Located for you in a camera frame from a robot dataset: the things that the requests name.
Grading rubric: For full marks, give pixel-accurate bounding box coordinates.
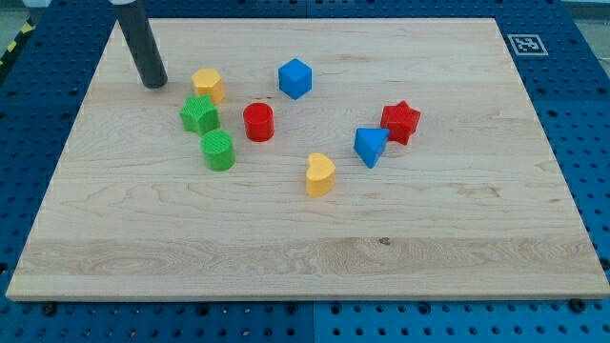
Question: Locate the red cylinder block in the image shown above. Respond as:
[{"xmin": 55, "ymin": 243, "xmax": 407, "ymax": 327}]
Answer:
[{"xmin": 243, "ymin": 103, "xmax": 275, "ymax": 142}]

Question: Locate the green star block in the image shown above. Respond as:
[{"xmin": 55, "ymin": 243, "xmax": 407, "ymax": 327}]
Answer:
[{"xmin": 179, "ymin": 94, "xmax": 220, "ymax": 135}]

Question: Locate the green cylinder block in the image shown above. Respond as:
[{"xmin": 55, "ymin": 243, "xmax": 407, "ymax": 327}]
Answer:
[{"xmin": 200, "ymin": 129, "xmax": 235, "ymax": 172}]

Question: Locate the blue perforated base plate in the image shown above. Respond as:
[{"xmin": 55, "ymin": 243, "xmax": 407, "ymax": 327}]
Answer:
[{"xmin": 1, "ymin": 1, "xmax": 609, "ymax": 342}]

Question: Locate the wooden board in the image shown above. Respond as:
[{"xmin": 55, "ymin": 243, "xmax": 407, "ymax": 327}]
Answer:
[{"xmin": 7, "ymin": 18, "xmax": 609, "ymax": 302}]

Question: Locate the blue cube block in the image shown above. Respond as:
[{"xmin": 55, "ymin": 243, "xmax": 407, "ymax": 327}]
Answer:
[{"xmin": 278, "ymin": 58, "xmax": 313, "ymax": 100}]

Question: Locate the yellow heart block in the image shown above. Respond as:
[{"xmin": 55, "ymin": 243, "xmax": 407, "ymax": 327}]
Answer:
[{"xmin": 306, "ymin": 152, "xmax": 336, "ymax": 197}]

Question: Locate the red star block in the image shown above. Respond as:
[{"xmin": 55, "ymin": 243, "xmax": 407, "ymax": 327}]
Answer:
[{"xmin": 380, "ymin": 100, "xmax": 421, "ymax": 146}]

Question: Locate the blue triangle block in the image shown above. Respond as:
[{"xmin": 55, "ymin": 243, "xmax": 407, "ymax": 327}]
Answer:
[{"xmin": 354, "ymin": 128, "xmax": 390, "ymax": 169}]

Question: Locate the white fiducial marker tag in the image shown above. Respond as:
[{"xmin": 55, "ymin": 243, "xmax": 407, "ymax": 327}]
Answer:
[{"xmin": 507, "ymin": 33, "xmax": 548, "ymax": 56}]

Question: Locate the yellow hexagon block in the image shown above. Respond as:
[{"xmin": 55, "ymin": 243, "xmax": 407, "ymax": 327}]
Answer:
[{"xmin": 191, "ymin": 69, "xmax": 225, "ymax": 105}]

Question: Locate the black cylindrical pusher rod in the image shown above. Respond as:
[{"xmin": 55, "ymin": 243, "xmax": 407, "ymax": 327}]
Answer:
[{"xmin": 110, "ymin": 0, "xmax": 168, "ymax": 89}]

